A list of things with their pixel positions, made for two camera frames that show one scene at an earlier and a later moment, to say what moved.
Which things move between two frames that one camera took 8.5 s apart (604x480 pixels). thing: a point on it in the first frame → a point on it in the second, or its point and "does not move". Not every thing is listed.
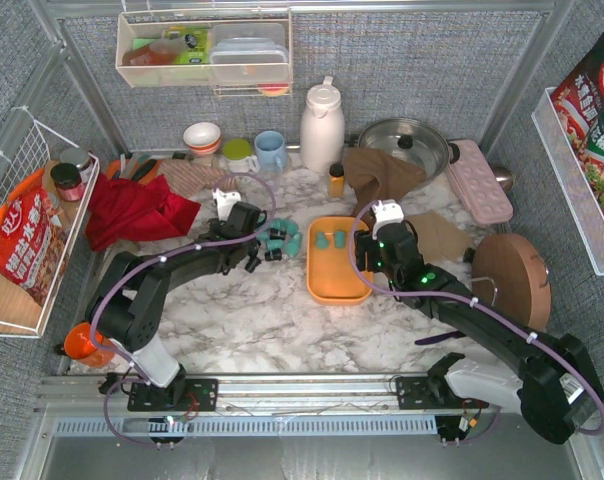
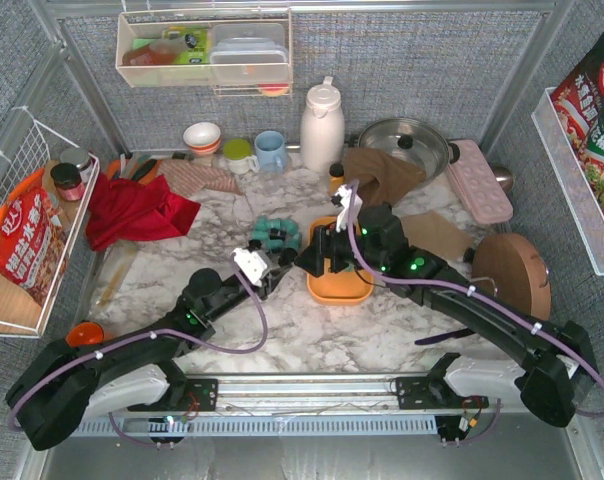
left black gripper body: [255, 247] → [273, 272]
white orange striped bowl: [203, 138] does not move
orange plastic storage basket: [329, 274] does not move
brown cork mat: [438, 239] does not move
